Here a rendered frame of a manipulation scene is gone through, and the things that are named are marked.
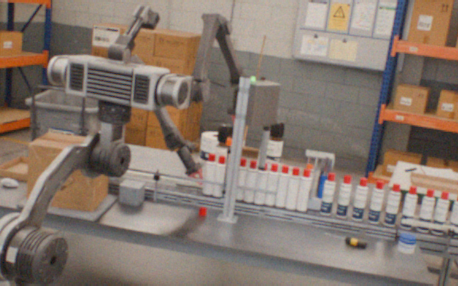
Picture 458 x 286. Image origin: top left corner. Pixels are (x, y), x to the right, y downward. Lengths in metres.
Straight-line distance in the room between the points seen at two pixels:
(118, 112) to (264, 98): 0.67
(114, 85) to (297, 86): 5.12
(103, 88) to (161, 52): 3.93
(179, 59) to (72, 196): 3.73
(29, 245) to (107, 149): 0.52
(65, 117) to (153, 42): 1.59
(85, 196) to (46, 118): 2.58
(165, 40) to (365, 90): 2.45
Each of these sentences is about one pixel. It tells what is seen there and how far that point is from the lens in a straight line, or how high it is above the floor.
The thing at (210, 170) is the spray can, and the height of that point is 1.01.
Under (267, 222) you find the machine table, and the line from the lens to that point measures 2.78.
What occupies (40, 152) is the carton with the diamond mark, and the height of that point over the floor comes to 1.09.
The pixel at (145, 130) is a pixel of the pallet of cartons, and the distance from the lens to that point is 6.42.
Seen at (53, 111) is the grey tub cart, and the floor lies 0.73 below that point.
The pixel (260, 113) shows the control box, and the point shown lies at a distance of 2.62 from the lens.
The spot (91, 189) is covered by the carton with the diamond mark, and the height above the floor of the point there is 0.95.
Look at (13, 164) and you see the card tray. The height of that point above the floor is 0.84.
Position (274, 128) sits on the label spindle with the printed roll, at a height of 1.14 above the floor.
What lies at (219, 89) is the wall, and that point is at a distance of 7.59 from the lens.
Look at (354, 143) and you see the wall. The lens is 7.23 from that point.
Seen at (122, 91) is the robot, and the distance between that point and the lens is 2.29.
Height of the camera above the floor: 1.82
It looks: 13 degrees down
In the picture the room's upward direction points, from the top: 7 degrees clockwise
